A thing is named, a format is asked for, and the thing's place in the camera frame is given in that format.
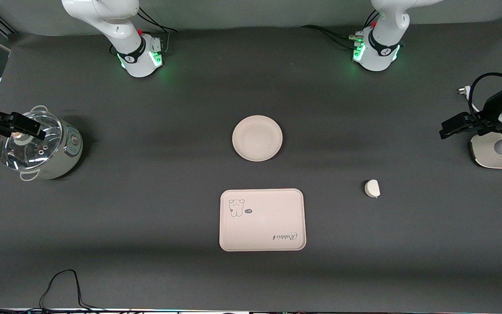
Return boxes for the small white bun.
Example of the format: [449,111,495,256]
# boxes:
[364,179,381,198]

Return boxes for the round beige plate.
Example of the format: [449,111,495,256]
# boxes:
[232,115,283,162]

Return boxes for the beige rectangular rabbit tray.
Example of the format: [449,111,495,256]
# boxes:
[219,188,307,252]

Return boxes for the glass pot lid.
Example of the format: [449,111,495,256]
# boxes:
[0,110,63,171]

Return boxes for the cream white toaster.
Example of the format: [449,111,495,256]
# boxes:
[470,133,502,169]

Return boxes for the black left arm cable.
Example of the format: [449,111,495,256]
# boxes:
[469,72,502,127]

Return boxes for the white toaster power cord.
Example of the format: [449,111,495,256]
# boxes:
[458,86,481,112]

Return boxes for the aluminium frame rail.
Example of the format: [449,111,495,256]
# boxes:
[0,7,16,35]

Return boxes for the thin black floor cable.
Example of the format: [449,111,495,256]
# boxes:
[39,269,103,312]

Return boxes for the black right base cables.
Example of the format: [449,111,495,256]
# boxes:
[109,7,178,55]

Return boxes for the black base cables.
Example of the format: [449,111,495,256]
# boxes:
[301,11,380,48]
[109,7,178,55]

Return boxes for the black left base cables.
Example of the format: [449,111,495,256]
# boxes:
[301,11,380,48]

